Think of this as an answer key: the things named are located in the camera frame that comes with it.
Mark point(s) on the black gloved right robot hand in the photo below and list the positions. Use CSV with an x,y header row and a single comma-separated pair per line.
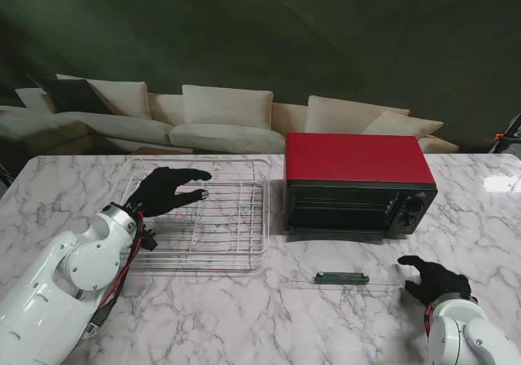
x,y
439,283

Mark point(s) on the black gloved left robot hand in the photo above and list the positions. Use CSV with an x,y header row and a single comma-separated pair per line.
x,y
163,192

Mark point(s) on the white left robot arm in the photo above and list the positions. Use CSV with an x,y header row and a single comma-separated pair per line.
x,y
53,291

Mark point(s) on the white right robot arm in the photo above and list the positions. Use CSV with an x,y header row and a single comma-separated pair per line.
x,y
468,332

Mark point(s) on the black oven knob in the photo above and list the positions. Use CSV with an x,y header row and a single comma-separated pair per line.
x,y
415,206
407,221

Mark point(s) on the red and black toaster oven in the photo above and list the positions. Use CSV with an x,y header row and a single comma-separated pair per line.
x,y
354,157

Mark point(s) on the beige sectional sofa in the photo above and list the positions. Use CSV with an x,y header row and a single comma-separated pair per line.
x,y
224,137

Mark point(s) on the beige sofa cushion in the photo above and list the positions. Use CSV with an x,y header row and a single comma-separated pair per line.
x,y
226,106
122,98
32,98
407,125
338,114

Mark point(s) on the dark grey sofa cushion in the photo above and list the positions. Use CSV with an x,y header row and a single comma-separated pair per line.
x,y
69,94

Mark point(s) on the black stand leg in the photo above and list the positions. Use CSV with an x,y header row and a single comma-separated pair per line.
x,y
3,173

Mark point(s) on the black tripod with orange clamp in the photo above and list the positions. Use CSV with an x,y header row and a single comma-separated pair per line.
x,y
513,126

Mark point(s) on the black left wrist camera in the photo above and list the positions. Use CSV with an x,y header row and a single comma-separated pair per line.
x,y
150,238

